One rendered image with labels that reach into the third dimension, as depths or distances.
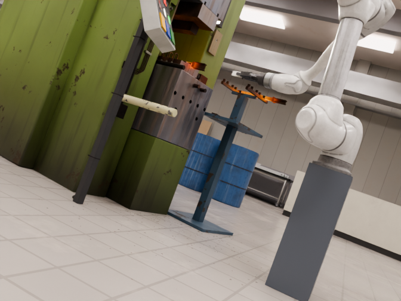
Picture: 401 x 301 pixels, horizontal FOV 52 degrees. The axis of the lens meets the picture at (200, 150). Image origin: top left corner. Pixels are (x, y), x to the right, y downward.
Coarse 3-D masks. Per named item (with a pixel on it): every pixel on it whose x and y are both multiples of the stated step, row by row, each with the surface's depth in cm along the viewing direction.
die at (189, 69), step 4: (160, 56) 271; (164, 60) 268; (168, 60) 266; (176, 60) 262; (180, 60) 260; (184, 64) 263; (188, 64) 266; (188, 68) 267; (192, 68) 270; (188, 72) 268; (192, 72) 271; (196, 72) 275; (196, 76) 276
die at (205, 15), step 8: (184, 8) 268; (192, 8) 265; (200, 8) 261; (208, 8) 266; (176, 16) 275; (184, 16) 268; (192, 16) 263; (200, 16) 263; (208, 16) 268; (216, 16) 275; (200, 24) 273; (208, 24) 271
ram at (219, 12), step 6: (180, 0) 270; (186, 0) 266; (192, 0) 263; (198, 0) 259; (204, 0) 261; (210, 0) 265; (216, 0) 270; (222, 0) 275; (228, 0) 280; (210, 6) 267; (216, 6) 272; (222, 6) 276; (216, 12) 273; (222, 12) 278; (222, 18) 280
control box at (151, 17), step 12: (144, 0) 200; (156, 0) 201; (144, 12) 200; (156, 12) 199; (168, 12) 230; (144, 24) 199; (156, 24) 198; (168, 24) 222; (156, 36) 208; (168, 48) 227
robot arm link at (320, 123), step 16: (352, 0) 181; (368, 0) 182; (352, 16) 183; (368, 16) 185; (352, 32) 183; (336, 48) 184; (352, 48) 183; (336, 64) 183; (336, 80) 182; (320, 96) 181; (336, 96) 181; (304, 112) 178; (320, 112) 175; (336, 112) 178; (304, 128) 176; (320, 128) 175; (336, 128) 179; (320, 144) 182; (336, 144) 184
